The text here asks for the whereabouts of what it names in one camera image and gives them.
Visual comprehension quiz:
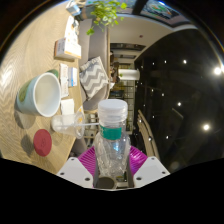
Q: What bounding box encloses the small white blue pack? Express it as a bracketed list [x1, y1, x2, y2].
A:
[67, 66, 79, 88]

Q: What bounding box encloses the grey white chevron cushion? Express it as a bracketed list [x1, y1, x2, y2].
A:
[78, 55, 110, 102]

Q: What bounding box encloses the flat round red coaster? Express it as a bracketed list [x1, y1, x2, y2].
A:
[32, 128, 53, 158]

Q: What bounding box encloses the white folded brochure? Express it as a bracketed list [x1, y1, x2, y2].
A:
[58, 63, 70, 99]

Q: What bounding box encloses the white printed leaflet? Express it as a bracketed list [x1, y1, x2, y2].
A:
[63, 14, 80, 46]

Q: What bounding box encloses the white mug green print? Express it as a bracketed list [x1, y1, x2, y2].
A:
[15, 68, 62, 118]

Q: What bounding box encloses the white round column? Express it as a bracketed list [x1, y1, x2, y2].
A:
[118, 68, 141, 81]

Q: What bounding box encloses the clear plastic bottle white cap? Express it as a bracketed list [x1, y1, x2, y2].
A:
[93, 98, 132, 190]

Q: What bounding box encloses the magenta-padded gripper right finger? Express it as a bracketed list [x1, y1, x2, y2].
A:
[128, 145, 171, 188]

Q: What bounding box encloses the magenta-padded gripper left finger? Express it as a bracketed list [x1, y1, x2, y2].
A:
[56, 145, 98, 188]

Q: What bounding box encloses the colourful window poster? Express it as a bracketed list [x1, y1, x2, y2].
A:
[139, 0, 181, 19]

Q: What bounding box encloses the green potted plant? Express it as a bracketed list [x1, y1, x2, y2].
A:
[85, 0, 129, 36]

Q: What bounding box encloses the small pale blue box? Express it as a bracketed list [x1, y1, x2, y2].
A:
[65, 0, 83, 16]

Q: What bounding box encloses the grey curved sofa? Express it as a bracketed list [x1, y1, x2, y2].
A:
[77, 18, 113, 113]

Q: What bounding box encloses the white paper napkin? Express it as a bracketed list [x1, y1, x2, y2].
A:
[60, 98, 76, 116]

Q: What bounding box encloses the white cardboard tissue box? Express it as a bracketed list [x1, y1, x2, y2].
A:
[54, 37, 82, 62]

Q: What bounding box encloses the group of ceiling lights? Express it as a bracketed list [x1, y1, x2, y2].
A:
[146, 58, 224, 141]

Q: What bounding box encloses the clear plastic cup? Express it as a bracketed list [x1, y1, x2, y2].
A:
[50, 106, 86, 140]

